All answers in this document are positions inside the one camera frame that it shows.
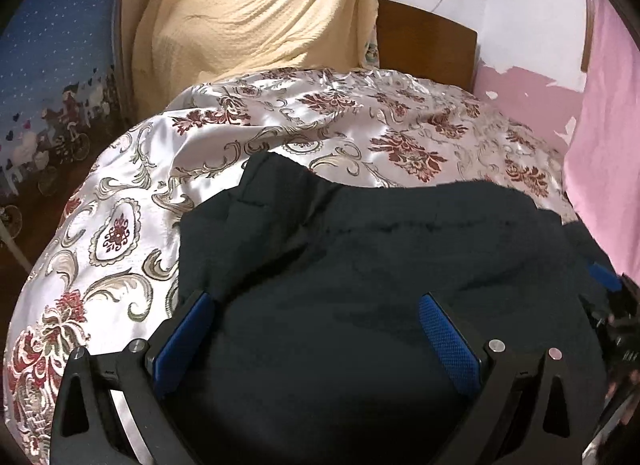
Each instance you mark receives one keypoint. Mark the wooden headboard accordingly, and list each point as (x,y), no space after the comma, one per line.
(425,45)

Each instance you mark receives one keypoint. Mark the beige cloth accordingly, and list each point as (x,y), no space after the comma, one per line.
(250,10)

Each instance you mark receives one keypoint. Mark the printed pillow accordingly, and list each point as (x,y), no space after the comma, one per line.
(371,52)

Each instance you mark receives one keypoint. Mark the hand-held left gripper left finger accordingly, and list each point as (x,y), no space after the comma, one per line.
(182,340)

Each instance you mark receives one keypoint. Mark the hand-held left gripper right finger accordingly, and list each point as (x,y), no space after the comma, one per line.
(447,340)

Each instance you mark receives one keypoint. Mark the pink curtain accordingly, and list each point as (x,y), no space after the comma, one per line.
(605,145)

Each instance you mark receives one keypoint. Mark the black garment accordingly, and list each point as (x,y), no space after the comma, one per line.
(350,255)

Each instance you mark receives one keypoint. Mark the wooden door frame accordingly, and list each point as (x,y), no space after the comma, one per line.
(589,25)

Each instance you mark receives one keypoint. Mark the blue printed cloth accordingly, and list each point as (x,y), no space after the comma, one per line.
(55,35)

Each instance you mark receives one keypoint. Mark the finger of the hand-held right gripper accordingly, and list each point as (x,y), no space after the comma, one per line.
(603,275)

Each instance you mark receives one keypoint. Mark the floral satin bedspread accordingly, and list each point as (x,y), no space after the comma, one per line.
(225,120)

